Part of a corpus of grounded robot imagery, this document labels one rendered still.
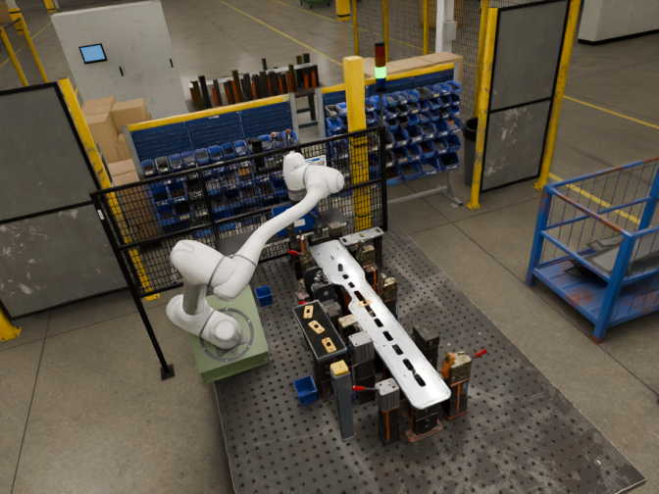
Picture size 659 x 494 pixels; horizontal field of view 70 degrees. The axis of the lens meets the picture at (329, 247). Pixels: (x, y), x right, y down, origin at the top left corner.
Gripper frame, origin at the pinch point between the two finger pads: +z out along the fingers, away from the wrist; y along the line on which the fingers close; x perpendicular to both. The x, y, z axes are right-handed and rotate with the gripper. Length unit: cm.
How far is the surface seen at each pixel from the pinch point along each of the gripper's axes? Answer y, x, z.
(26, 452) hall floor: -193, 62, 146
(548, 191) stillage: 204, 49, 54
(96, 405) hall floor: -149, 83, 146
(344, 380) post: -8, -63, 35
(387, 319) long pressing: 30, -28, 46
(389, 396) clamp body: 8, -73, 43
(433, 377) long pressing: 31, -70, 46
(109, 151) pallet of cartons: -120, 424, 78
